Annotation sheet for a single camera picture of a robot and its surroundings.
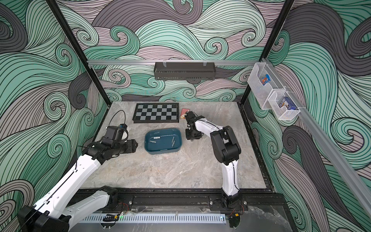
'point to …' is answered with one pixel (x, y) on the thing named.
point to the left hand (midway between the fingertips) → (132, 143)
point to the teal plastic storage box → (162, 141)
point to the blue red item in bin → (264, 80)
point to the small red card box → (183, 112)
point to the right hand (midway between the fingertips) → (193, 137)
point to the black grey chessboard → (156, 113)
